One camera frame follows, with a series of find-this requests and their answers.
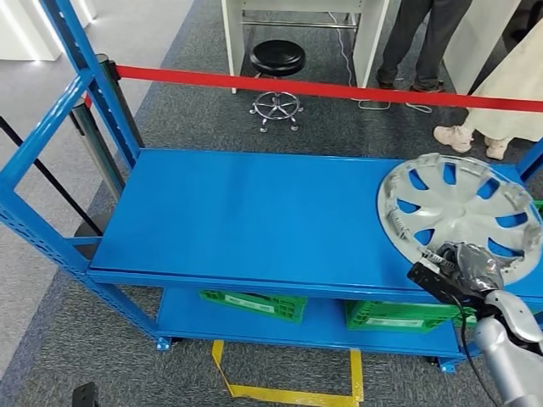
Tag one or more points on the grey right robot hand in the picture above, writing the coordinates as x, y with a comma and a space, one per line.
475, 269

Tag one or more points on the silver wheel hubcap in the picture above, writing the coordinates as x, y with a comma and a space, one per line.
458, 213

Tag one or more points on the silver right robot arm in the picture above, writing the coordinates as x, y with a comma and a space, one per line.
504, 365

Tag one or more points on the blue metal shelf rack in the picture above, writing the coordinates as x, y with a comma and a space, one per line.
254, 213

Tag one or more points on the person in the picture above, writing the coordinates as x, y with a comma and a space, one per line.
441, 34
509, 90

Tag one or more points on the white cabinet panel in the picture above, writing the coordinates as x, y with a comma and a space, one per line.
475, 39

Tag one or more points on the yellow floor tape square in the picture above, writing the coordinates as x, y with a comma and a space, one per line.
292, 396

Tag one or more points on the red barrier belt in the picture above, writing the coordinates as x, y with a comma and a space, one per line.
297, 88

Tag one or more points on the black round stool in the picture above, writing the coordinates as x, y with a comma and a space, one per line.
278, 56

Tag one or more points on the white desk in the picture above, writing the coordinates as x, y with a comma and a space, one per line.
232, 39

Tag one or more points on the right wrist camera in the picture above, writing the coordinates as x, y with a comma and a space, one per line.
428, 281

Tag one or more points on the dark stanchion post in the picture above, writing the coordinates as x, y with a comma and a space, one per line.
124, 109

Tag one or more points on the chrome stanchion post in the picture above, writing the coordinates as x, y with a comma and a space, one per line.
97, 151

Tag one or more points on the thin black stanchion post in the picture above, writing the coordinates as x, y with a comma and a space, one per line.
87, 239

